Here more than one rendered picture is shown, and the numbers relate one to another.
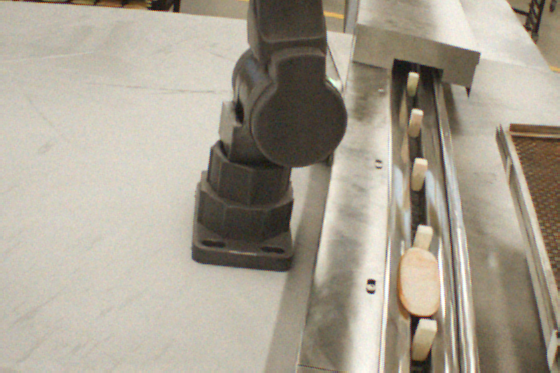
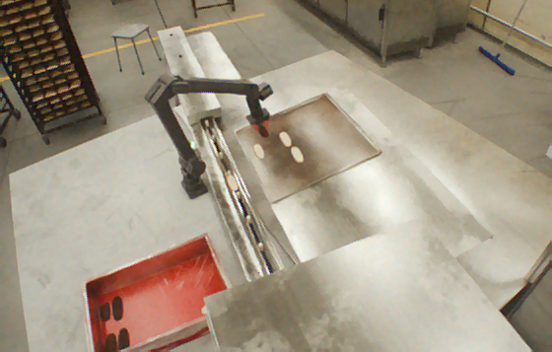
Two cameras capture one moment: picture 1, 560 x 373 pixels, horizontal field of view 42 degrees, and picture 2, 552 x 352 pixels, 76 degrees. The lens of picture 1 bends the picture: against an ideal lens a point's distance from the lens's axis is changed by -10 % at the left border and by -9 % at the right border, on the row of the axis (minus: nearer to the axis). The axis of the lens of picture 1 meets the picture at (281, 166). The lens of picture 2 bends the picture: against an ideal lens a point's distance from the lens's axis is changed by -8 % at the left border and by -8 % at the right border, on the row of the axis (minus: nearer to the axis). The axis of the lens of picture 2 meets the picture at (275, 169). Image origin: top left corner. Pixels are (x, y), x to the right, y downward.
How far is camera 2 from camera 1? 1.03 m
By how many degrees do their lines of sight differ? 23
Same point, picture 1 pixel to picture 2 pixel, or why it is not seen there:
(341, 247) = (215, 183)
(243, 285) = (202, 199)
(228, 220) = (193, 189)
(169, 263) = (187, 202)
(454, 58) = (214, 111)
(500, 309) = (250, 178)
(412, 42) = (202, 112)
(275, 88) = (191, 167)
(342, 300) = (221, 195)
